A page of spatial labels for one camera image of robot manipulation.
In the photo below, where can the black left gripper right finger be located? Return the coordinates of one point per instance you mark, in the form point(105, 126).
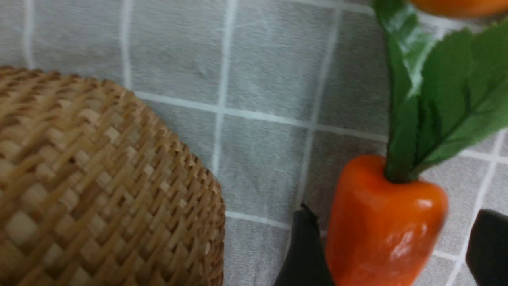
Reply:
point(487, 253)

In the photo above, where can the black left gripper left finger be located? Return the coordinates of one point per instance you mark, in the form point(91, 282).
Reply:
point(304, 263)

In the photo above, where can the orange toy carrot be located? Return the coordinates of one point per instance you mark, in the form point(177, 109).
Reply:
point(444, 96)

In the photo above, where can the orange yellow toy mango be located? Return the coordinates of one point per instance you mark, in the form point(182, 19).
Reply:
point(461, 8)

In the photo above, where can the grey checked tablecloth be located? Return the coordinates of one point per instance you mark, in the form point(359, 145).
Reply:
point(274, 96)

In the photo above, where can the woven rattan basket green lining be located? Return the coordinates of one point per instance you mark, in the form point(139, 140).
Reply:
point(97, 191)

